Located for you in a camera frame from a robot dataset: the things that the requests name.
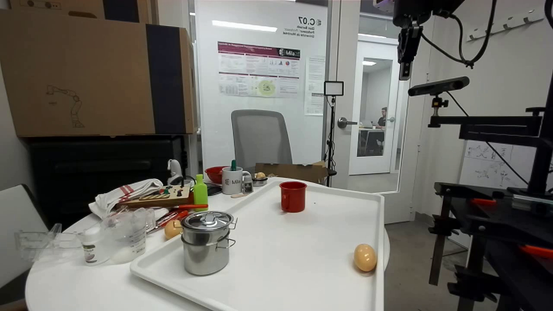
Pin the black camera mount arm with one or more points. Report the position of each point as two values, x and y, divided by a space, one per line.
494 129

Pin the red mug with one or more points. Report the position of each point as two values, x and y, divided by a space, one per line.
292 200

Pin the grey mesh office chair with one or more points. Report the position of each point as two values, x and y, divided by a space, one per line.
261 139

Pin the green marker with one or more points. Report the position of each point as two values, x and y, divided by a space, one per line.
233 165

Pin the green plastic bottle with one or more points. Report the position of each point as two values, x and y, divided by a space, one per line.
200 193

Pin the black workbench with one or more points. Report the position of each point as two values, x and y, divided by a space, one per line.
506 231

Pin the whiteboard with scribbles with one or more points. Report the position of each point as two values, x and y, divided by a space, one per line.
489 167

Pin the white cloth red print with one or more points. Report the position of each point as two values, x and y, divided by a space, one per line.
123 193

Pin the clear plastic bag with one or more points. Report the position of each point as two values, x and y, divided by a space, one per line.
40 243

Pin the white wall hook rail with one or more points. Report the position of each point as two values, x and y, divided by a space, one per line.
506 25

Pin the black stereo camera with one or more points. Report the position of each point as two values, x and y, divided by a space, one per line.
437 87

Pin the steel pot with lid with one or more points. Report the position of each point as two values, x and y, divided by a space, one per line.
207 260

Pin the white paper sheet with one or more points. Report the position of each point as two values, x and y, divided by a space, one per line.
314 87

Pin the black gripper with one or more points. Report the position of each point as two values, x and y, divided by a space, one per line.
413 11

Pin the white spray bottle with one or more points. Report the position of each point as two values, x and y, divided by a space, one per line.
175 170

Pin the wooden board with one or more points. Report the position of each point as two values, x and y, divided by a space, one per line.
156 200

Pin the purple header poster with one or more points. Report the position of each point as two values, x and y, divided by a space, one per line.
259 70

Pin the large cardboard box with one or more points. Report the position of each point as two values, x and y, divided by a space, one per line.
74 75

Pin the clear plastic container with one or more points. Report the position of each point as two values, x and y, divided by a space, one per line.
130 236

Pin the white printed mug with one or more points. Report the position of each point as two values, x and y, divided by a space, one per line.
232 184

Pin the white plastic tray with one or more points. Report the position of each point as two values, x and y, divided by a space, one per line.
287 260

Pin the small white bottle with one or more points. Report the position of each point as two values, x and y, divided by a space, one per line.
90 248

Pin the metal strainer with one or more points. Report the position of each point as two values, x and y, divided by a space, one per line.
259 182

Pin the red bowl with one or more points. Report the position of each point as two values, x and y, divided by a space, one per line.
214 174

